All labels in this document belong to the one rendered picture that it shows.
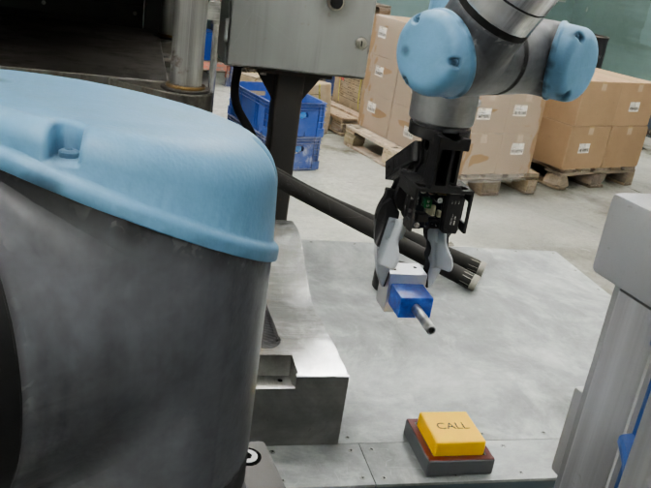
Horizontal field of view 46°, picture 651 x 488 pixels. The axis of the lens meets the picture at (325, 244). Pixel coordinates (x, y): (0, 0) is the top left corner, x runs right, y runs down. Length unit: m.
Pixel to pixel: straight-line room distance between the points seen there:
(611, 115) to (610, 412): 5.33
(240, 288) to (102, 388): 0.05
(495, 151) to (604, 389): 4.56
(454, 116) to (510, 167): 4.13
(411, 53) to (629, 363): 0.44
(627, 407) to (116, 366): 0.19
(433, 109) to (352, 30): 0.78
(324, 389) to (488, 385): 0.30
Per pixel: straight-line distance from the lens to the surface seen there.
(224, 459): 0.28
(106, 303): 0.22
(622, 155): 5.87
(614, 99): 5.60
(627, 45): 9.32
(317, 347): 0.90
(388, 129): 5.30
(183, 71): 1.46
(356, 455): 0.89
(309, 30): 1.61
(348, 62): 1.64
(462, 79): 0.68
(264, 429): 0.87
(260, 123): 4.71
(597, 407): 0.33
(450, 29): 0.67
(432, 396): 1.03
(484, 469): 0.91
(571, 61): 0.78
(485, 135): 4.77
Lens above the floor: 1.32
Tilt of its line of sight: 21 degrees down
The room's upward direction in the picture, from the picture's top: 8 degrees clockwise
